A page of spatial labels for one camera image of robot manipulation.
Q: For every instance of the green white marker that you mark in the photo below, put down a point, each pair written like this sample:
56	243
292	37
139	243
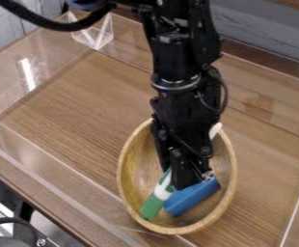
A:
153	204

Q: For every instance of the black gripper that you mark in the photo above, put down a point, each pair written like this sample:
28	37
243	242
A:
187	109

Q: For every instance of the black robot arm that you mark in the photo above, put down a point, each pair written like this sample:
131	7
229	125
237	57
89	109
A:
179	30

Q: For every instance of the clear acrylic corner bracket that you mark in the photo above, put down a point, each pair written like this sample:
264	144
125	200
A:
96	37

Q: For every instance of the blue rectangular block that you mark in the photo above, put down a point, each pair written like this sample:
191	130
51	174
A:
187	198

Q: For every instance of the clear acrylic tray wall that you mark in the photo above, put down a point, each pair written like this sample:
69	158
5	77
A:
59	162

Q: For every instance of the brown wooden bowl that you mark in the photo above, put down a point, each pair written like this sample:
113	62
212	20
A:
139	173

